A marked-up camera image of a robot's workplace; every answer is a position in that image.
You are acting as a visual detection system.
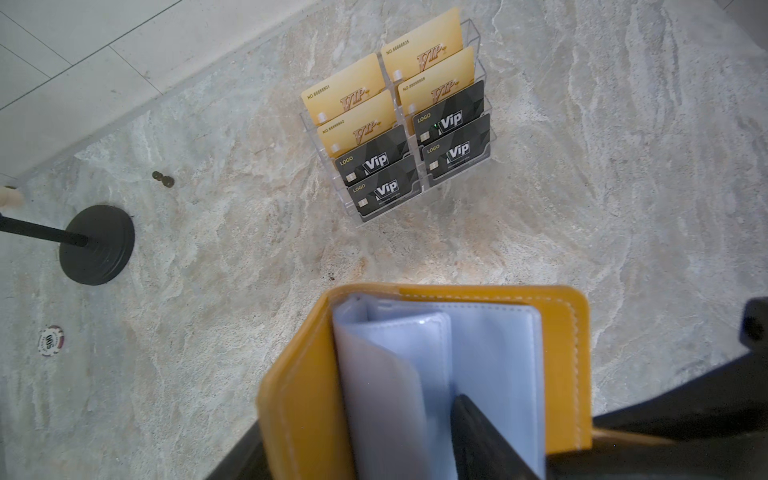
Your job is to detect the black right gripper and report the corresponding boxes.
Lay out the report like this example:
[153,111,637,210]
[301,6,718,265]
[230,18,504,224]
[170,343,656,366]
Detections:
[547,297,768,479]

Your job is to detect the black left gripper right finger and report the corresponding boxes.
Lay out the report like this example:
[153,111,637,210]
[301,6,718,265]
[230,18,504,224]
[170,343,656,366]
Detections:
[451,394,538,480]

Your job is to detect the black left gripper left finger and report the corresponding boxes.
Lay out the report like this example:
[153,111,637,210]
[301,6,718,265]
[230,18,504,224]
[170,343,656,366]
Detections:
[206,422,270,480]

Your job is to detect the yellow leather card holder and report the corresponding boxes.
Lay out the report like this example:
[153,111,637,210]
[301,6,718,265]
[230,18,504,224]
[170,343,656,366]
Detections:
[256,283,594,479]

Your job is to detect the black VIP card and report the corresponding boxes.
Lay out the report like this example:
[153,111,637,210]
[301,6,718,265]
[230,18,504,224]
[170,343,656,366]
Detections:
[413,80,485,146]
[348,155,421,221]
[422,114,491,184]
[334,125,409,187]

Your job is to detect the clear acrylic card display stand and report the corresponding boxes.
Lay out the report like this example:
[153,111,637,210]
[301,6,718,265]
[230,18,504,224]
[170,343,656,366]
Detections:
[299,17,496,226]

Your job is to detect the gold VIP card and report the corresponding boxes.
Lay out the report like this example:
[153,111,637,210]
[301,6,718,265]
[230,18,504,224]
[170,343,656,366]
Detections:
[301,53,386,126]
[317,90,397,158]
[380,7,464,83]
[397,46,475,115]

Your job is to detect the black microphone stand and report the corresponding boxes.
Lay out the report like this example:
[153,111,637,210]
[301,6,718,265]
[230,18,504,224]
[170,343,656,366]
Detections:
[1,204,136,286]

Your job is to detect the small black screw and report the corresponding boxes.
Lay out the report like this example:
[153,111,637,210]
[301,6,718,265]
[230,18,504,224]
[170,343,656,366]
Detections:
[152,171,175,188]

